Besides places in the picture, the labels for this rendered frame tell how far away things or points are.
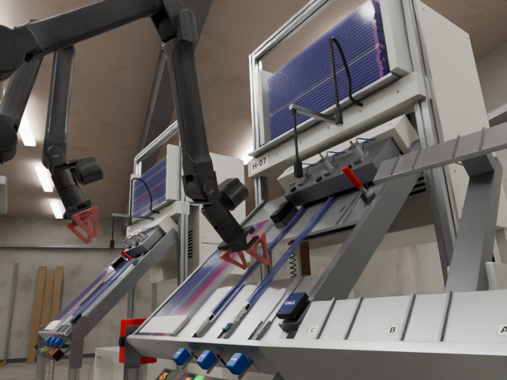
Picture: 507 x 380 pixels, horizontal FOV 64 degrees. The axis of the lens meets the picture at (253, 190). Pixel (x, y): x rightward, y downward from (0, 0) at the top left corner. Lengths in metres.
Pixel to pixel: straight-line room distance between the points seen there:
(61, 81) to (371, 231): 0.95
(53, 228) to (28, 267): 1.01
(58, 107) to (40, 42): 0.44
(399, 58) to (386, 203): 0.43
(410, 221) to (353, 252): 0.48
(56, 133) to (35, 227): 9.59
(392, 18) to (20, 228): 10.15
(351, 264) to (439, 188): 0.37
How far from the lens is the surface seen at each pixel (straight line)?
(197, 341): 0.91
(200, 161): 0.97
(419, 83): 1.20
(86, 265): 10.57
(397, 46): 1.24
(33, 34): 0.88
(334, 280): 0.80
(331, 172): 1.17
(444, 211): 1.10
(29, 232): 10.81
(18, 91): 1.30
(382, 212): 0.95
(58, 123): 1.27
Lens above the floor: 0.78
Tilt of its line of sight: 17 degrees up
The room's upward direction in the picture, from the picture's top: 2 degrees counter-clockwise
